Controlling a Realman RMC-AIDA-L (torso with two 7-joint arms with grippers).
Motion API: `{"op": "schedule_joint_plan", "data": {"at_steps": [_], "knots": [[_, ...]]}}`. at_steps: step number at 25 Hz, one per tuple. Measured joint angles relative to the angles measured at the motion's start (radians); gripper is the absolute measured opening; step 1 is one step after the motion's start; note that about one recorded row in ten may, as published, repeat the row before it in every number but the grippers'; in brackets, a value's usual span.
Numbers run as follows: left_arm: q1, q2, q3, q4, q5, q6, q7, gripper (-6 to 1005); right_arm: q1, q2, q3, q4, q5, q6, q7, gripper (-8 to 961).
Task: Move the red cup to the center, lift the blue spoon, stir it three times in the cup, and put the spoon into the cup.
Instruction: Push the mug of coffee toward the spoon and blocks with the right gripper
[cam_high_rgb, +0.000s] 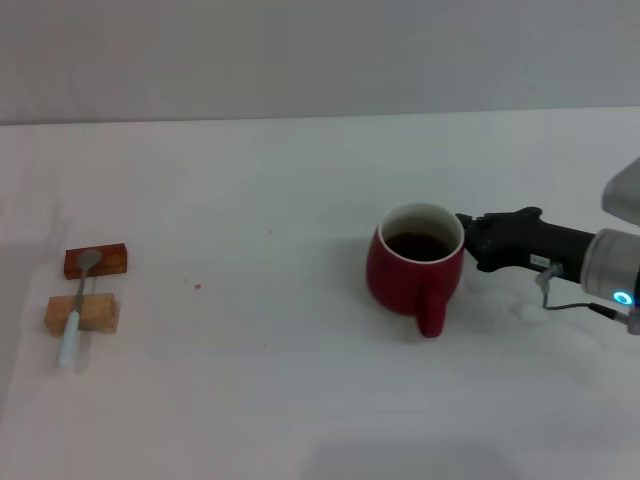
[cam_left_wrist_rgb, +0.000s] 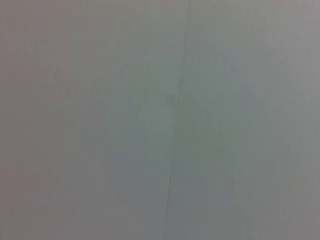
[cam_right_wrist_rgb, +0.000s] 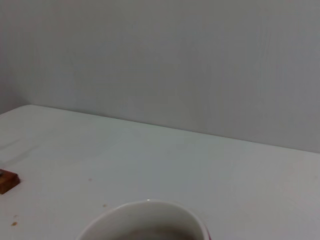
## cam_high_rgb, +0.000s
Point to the dark reddish wooden block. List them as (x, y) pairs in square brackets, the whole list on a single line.
[(112, 260)]

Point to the light wooden rest block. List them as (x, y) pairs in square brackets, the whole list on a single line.
[(102, 310)]

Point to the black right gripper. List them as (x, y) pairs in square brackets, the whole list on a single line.
[(535, 240)]

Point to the red ceramic mug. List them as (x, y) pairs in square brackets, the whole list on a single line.
[(395, 280)]

